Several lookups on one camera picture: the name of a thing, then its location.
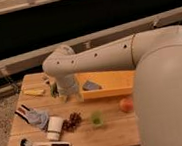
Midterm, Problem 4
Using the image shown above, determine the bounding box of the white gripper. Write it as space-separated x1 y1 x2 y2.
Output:
56 74 84 103

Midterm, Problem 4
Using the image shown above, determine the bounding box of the red orange apple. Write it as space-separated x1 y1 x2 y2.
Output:
119 98 134 112

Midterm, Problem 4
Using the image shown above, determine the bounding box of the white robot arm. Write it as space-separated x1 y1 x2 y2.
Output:
42 25 182 146

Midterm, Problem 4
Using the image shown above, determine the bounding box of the green plastic cup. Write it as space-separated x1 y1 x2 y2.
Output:
90 111 104 127

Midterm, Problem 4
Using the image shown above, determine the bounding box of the green vegetable toy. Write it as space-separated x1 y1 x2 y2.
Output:
50 82 58 97

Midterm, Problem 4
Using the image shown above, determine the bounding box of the blue grey sponge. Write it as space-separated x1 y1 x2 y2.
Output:
82 81 101 91

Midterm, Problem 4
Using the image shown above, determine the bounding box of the dark red grape bunch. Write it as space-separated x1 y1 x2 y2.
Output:
62 112 83 132

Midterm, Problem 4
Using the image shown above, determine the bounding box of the small brown white object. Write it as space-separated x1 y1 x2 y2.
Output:
42 76 50 85

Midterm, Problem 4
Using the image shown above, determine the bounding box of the yellow banana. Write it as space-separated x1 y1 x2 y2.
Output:
23 89 45 96

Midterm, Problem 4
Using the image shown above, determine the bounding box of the wooden folding table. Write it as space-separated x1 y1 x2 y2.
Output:
0 60 145 146

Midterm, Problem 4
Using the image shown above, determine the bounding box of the yellow plastic bin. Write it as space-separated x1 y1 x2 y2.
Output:
76 70 134 99

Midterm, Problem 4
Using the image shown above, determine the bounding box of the white dish brush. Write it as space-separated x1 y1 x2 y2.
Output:
20 139 72 146

